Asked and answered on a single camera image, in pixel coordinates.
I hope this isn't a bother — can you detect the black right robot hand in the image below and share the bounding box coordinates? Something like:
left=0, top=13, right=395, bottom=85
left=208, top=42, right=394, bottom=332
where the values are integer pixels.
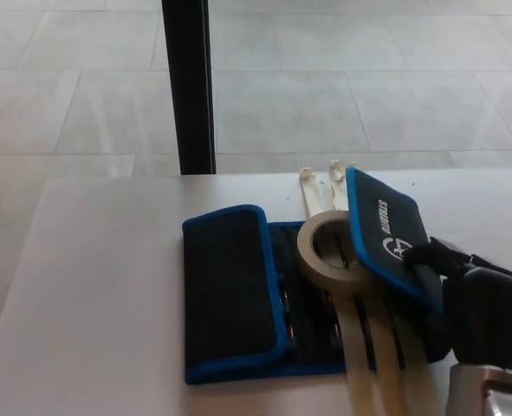
left=404, top=236, right=512, bottom=372

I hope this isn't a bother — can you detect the black blue-trimmed Strebito toolkit case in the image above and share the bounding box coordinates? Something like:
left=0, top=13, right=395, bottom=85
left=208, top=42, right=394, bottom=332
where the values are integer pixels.
left=180, top=166, right=454, bottom=387

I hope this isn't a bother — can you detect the beige masking tape roll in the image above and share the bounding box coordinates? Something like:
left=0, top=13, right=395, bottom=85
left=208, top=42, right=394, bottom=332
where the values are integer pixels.
left=295, top=211, right=370, bottom=295

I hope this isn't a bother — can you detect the silver screwdriver bit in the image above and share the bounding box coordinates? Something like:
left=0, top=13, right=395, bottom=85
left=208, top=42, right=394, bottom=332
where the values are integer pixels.
left=282, top=289, right=299, bottom=344

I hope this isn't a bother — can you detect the black vertical window post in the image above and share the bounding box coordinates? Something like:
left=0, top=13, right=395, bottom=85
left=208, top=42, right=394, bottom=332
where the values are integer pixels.
left=160, top=0, right=218, bottom=176

